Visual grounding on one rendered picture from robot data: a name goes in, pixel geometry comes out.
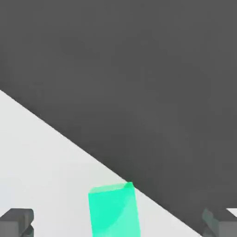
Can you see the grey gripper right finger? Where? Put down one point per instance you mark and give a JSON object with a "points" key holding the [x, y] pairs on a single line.
{"points": [[220, 226]]}

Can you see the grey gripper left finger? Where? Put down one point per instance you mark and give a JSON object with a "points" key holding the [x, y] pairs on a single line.
{"points": [[15, 223]]}

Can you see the small green cube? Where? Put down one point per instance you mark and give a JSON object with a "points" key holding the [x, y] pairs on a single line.
{"points": [[113, 211]]}

